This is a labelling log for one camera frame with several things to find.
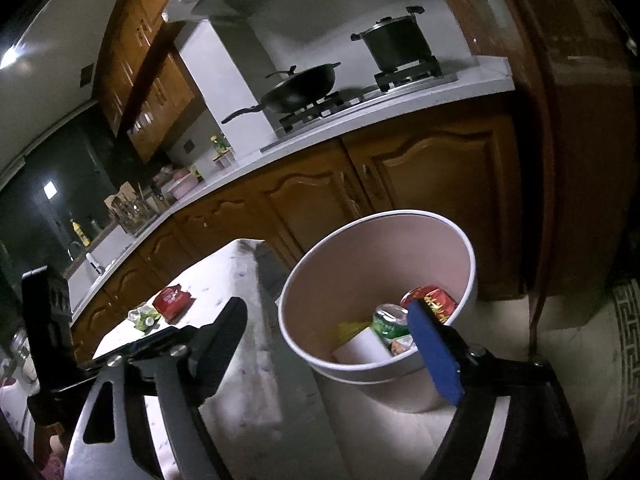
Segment wooden upper cabinets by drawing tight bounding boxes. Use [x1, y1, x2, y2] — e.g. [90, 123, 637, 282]
[94, 0, 207, 163]

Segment dark window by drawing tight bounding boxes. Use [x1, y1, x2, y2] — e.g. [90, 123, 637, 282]
[0, 104, 128, 281]

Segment steel gas stove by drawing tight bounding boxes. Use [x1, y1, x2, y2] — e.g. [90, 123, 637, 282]
[260, 57, 460, 153]

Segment white dotted tablecloth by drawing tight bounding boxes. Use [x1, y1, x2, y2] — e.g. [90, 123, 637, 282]
[91, 238, 321, 480]

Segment round red snack packet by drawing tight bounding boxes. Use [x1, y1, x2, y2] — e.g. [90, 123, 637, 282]
[400, 285, 459, 327]

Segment pink container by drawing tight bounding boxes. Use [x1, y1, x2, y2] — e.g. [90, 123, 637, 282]
[166, 169, 199, 199]

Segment white kitchen sink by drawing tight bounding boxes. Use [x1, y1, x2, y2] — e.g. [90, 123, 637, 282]
[66, 224, 137, 312]

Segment yellow oil bottle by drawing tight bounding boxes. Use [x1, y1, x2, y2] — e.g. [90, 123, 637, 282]
[70, 218, 92, 248]

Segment key pattern rug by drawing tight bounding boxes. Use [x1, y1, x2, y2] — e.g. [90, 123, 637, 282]
[606, 280, 640, 442]

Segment white kitchen countertop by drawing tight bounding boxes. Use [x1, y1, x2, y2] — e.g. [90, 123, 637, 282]
[65, 55, 517, 321]

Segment white round bin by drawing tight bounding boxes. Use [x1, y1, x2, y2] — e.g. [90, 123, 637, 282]
[278, 209, 477, 415]

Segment steel sink faucet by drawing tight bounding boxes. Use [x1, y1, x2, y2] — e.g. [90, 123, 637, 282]
[67, 241, 107, 277]

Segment tall wooden cabinet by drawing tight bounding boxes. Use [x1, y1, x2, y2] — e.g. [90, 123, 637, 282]
[440, 0, 640, 313]

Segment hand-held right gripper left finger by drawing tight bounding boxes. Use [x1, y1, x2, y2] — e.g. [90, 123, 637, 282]
[62, 297, 248, 480]

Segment black wok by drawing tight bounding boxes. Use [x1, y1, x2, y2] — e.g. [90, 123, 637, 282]
[221, 61, 342, 126]

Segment crumpled plastic wrapper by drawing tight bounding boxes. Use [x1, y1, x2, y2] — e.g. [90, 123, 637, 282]
[127, 304, 162, 332]

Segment wooden cabinet door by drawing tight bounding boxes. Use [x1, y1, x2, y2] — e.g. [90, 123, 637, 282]
[344, 114, 523, 302]
[259, 160, 377, 263]
[172, 187, 301, 281]

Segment yellow potted flowers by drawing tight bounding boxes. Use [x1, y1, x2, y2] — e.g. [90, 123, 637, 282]
[210, 134, 234, 169]

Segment wooden utensil rack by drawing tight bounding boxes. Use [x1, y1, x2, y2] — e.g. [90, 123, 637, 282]
[104, 181, 160, 237]

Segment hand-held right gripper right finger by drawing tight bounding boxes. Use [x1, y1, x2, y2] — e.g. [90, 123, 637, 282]
[406, 300, 588, 480]

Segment white paper cup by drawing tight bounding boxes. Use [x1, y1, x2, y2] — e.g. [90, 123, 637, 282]
[331, 326, 394, 366]

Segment black stock pot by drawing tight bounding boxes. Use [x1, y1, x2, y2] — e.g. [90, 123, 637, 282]
[350, 6, 433, 73]

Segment green drink can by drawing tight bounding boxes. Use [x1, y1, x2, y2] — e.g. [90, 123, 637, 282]
[371, 304, 414, 357]

